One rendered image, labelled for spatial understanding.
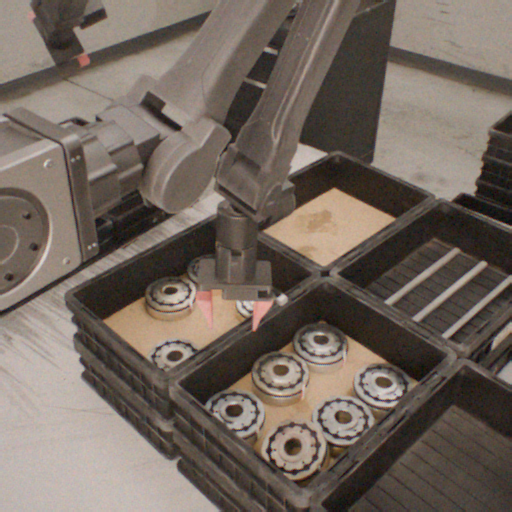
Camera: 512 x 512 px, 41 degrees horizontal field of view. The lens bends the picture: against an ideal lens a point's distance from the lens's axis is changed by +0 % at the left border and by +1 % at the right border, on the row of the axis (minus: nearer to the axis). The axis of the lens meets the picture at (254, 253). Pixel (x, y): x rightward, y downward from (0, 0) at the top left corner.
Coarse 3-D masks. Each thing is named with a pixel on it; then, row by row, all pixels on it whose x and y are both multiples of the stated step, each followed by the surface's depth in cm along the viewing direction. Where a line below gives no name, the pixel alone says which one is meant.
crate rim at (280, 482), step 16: (304, 288) 129; (336, 288) 130; (288, 304) 126; (368, 304) 126; (400, 320) 123; (240, 336) 119; (416, 336) 120; (224, 352) 116; (448, 352) 117; (192, 368) 113; (176, 384) 110; (416, 384) 111; (176, 400) 109; (192, 400) 108; (400, 400) 108; (192, 416) 108; (208, 416) 105; (384, 416) 106; (224, 432) 103; (368, 432) 103; (240, 448) 100; (352, 448) 101; (256, 464) 99; (272, 464) 98; (272, 480) 97; (288, 480) 96; (320, 480) 96; (288, 496) 96; (304, 496) 94
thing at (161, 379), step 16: (176, 240) 141; (144, 256) 137; (288, 256) 137; (112, 272) 132; (80, 288) 128; (80, 304) 125; (272, 304) 126; (96, 320) 121; (112, 336) 118; (224, 336) 119; (128, 352) 115; (208, 352) 116; (144, 368) 113; (176, 368) 113; (160, 384) 112
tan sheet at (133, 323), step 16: (144, 304) 140; (224, 304) 140; (112, 320) 136; (128, 320) 136; (144, 320) 136; (192, 320) 136; (224, 320) 136; (128, 336) 132; (144, 336) 132; (160, 336) 133; (176, 336) 133; (192, 336) 133; (208, 336) 133; (144, 352) 129
